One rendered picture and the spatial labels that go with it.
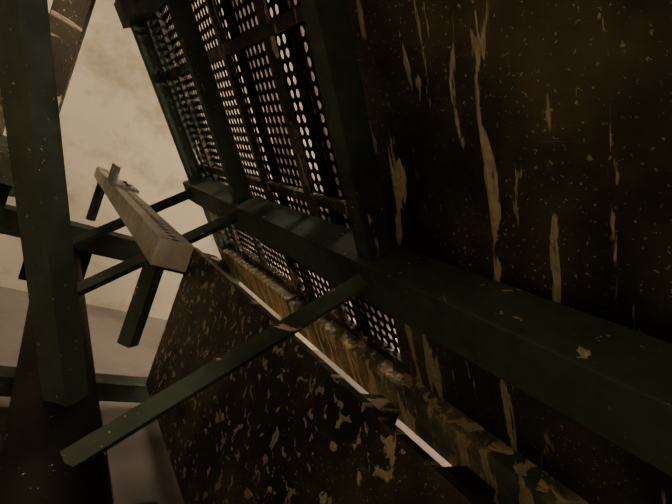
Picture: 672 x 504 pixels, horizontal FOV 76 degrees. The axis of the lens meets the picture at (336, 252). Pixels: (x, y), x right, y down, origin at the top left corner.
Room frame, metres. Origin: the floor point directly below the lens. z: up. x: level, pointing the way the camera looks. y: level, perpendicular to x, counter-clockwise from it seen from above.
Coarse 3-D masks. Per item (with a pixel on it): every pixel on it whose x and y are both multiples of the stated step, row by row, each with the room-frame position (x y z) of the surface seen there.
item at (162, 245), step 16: (96, 176) 1.54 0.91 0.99; (112, 192) 1.08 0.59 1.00; (128, 192) 1.06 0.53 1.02; (128, 208) 0.83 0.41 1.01; (144, 208) 0.85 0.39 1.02; (128, 224) 0.79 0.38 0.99; (144, 224) 0.68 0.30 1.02; (160, 224) 0.71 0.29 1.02; (144, 240) 0.65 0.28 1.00; (160, 240) 0.58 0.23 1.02; (176, 240) 0.61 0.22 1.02; (160, 256) 0.59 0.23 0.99; (176, 256) 0.60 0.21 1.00
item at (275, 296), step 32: (224, 256) 1.90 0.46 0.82; (256, 288) 1.63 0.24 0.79; (320, 320) 1.20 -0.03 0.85; (352, 352) 1.04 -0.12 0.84; (384, 384) 0.95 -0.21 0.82; (416, 384) 0.89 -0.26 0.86; (416, 416) 0.87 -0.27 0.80; (448, 416) 0.79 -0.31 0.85; (448, 448) 0.81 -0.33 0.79; (480, 448) 0.72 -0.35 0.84; (512, 480) 0.67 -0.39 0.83; (544, 480) 0.64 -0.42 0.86
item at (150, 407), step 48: (0, 0) 0.52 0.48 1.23; (0, 48) 0.53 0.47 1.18; (48, 48) 0.56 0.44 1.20; (48, 96) 0.56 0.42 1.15; (48, 144) 0.56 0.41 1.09; (0, 192) 0.98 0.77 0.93; (48, 192) 0.57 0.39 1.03; (96, 192) 1.55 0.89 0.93; (48, 240) 0.57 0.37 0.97; (192, 240) 1.19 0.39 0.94; (48, 288) 0.58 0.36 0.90; (96, 288) 1.09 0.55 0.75; (144, 288) 0.65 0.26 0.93; (336, 288) 0.70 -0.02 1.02; (48, 336) 0.60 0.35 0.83; (288, 336) 0.66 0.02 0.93; (48, 384) 0.62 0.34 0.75; (192, 384) 0.58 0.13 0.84; (96, 432) 0.53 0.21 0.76
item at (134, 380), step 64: (128, 256) 1.68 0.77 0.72; (192, 256) 1.76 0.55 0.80; (192, 320) 1.56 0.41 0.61; (256, 320) 1.17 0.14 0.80; (0, 384) 1.52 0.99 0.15; (128, 384) 1.78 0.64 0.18; (256, 384) 1.08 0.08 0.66; (320, 384) 0.88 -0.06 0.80; (0, 448) 0.76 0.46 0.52; (64, 448) 0.54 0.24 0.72; (192, 448) 1.26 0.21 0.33; (256, 448) 0.99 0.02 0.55; (320, 448) 0.82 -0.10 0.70; (384, 448) 0.70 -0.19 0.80
